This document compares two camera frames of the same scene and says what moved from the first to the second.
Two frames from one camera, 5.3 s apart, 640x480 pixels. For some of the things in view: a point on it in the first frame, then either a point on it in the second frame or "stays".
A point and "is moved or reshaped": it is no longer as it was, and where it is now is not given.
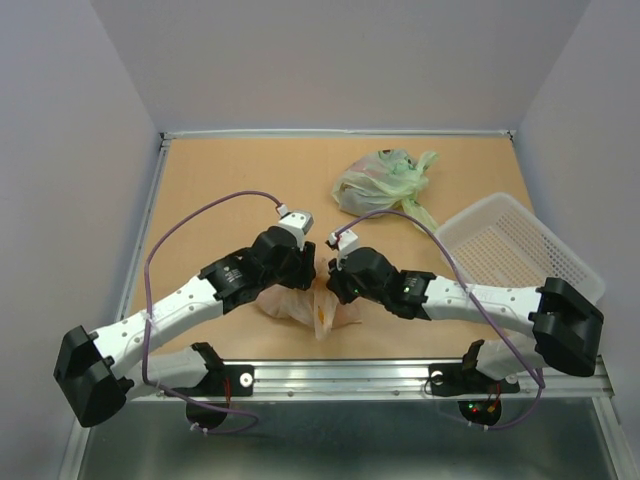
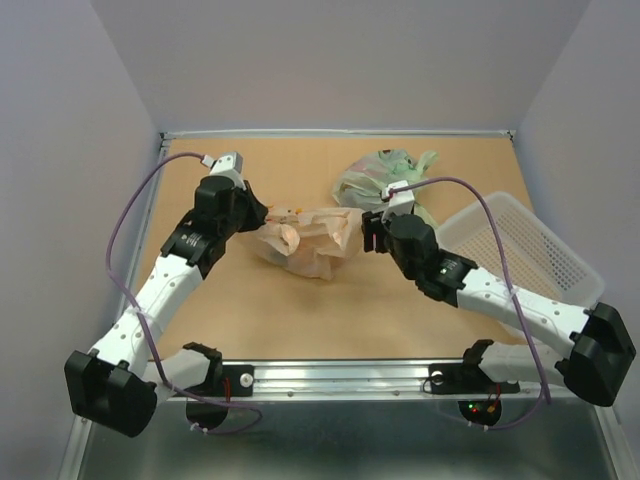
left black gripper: x=305 y=271 → x=258 y=209
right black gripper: x=336 y=280 → x=375 y=223
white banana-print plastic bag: x=314 y=305 is moved or reshaped
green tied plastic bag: x=386 y=179 stays
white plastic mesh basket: x=504 y=242 stays
